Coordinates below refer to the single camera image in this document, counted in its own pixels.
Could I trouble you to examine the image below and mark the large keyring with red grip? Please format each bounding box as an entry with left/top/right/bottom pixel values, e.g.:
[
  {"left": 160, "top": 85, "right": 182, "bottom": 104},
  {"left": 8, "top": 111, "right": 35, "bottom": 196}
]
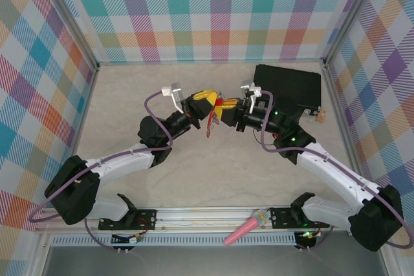
[{"left": 204, "top": 92, "right": 225, "bottom": 139}]

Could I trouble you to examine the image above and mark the black hard case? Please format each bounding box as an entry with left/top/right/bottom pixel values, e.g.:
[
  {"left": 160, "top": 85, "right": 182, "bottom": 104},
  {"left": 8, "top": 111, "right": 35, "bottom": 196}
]
[{"left": 250, "top": 64, "right": 323, "bottom": 119}]

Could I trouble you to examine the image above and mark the pink toy microphone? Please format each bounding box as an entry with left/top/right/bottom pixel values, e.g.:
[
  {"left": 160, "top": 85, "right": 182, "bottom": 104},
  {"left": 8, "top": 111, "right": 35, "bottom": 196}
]
[{"left": 224, "top": 209, "right": 270, "bottom": 246}]

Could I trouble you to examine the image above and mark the small power connector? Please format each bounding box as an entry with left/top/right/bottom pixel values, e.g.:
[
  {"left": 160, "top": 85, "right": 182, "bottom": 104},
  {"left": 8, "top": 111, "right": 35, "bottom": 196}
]
[
  {"left": 296, "top": 230, "right": 321, "bottom": 251},
  {"left": 111, "top": 233, "right": 144, "bottom": 246}
]

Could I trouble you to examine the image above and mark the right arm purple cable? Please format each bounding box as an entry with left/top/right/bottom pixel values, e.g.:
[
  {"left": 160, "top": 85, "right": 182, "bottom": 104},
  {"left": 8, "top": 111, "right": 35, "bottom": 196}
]
[{"left": 260, "top": 90, "right": 405, "bottom": 253}]

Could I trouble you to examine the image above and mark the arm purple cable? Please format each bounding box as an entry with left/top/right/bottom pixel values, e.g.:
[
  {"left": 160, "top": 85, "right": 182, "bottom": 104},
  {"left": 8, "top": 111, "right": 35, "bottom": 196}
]
[
  {"left": 28, "top": 90, "right": 174, "bottom": 254},
  {"left": 260, "top": 90, "right": 405, "bottom": 253}
]

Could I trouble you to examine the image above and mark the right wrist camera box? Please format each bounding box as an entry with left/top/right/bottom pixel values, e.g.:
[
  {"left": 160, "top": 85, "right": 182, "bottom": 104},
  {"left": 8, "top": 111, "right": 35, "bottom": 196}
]
[{"left": 239, "top": 81, "right": 263, "bottom": 100}]

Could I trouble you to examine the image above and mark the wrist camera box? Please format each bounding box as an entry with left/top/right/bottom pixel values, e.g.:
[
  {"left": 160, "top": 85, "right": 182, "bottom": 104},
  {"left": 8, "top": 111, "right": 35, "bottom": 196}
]
[
  {"left": 239, "top": 81, "right": 263, "bottom": 100},
  {"left": 161, "top": 82, "right": 186, "bottom": 112}
]

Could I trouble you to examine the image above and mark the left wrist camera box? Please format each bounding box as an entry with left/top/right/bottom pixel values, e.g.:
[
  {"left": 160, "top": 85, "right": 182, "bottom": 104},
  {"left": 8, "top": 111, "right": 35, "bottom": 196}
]
[{"left": 161, "top": 82, "right": 186, "bottom": 112}]

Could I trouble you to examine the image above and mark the aluminium frame bar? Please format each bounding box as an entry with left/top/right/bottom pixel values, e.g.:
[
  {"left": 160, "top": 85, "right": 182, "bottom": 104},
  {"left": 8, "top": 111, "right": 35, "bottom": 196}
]
[
  {"left": 322, "top": 62, "right": 367, "bottom": 178},
  {"left": 96, "top": 58, "right": 325, "bottom": 65},
  {"left": 56, "top": 64, "right": 100, "bottom": 209}
]

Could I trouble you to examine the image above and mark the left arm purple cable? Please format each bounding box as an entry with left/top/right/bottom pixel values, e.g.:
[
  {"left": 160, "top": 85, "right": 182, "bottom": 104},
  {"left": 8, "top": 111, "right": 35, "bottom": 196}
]
[{"left": 28, "top": 90, "right": 174, "bottom": 254}]

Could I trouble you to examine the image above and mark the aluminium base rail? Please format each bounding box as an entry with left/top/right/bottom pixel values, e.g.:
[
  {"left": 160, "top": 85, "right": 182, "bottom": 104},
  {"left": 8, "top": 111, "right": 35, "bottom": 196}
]
[{"left": 35, "top": 206, "right": 353, "bottom": 233}]

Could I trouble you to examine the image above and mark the white slotted cable tray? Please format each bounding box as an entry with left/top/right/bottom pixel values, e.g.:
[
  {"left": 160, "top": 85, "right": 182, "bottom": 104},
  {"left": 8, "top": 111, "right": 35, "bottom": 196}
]
[{"left": 51, "top": 232, "right": 297, "bottom": 248}]

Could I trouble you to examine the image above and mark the aluminium frame post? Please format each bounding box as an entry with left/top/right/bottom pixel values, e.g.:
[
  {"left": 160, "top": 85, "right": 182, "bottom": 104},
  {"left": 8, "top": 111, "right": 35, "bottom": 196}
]
[
  {"left": 38, "top": 0, "right": 100, "bottom": 70},
  {"left": 321, "top": 0, "right": 386, "bottom": 69}
]

